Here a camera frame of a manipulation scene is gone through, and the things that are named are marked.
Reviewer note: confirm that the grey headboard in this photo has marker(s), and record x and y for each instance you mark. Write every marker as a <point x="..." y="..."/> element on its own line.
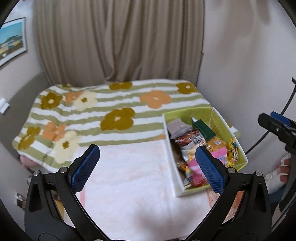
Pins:
<point x="20" y="104"/>

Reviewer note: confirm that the framed houses picture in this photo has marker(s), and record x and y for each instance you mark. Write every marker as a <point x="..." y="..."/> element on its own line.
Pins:
<point x="13" y="40"/>

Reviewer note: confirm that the pink pillow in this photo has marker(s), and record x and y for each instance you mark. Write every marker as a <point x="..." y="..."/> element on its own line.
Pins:
<point x="27" y="163"/>

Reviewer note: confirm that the green cardboard box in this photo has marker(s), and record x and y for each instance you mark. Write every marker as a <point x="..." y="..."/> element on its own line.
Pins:
<point x="213" y="119"/>

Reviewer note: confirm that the translucent grey pouch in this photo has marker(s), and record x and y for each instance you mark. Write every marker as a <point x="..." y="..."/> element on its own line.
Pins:
<point x="177" y="128"/>

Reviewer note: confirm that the clear bag yellow crackers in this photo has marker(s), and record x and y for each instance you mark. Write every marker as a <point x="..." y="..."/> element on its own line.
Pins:
<point x="215" y="144"/>

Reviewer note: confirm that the pink white wrapper bag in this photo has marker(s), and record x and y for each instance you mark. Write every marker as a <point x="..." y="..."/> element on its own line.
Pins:
<point x="220" y="154"/>

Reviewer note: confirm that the floral striped blanket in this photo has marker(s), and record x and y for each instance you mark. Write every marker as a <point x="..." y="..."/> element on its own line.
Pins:
<point x="64" y="118"/>

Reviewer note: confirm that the dark green packet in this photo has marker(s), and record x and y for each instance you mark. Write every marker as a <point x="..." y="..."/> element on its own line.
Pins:
<point x="203" y="128"/>

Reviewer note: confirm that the person's right hand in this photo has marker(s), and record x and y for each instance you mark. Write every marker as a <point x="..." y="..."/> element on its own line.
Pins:
<point x="285" y="171"/>

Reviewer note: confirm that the beige curtain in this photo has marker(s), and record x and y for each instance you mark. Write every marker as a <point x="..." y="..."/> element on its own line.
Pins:
<point x="85" y="43"/>

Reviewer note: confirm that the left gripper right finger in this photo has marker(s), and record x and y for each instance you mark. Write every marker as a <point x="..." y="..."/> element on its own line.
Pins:
<point x="242" y="211"/>

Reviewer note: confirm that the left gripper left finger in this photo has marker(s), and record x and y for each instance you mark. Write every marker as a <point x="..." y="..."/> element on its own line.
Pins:
<point x="53" y="212"/>

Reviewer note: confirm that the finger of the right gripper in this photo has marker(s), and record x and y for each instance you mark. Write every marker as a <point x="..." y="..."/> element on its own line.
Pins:
<point x="272" y="125"/>
<point x="280" y="118"/>

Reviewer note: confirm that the pink striped snack bag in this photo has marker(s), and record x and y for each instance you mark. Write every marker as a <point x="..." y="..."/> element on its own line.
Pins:
<point x="198" y="177"/>

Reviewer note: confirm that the white wall holder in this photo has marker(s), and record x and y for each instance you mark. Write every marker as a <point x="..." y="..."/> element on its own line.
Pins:
<point x="4" y="105"/>

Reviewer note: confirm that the gold Pillows chocolate bag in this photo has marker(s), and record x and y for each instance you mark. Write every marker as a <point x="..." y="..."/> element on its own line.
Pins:
<point x="232" y="152"/>

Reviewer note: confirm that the cheese puff snack bag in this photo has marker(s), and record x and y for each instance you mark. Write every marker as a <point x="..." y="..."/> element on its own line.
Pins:
<point x="189" y="151"/>

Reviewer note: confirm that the Tatre dark chip bag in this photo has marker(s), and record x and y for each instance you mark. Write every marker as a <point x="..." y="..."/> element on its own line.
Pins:
<point x="194" y="136"/>

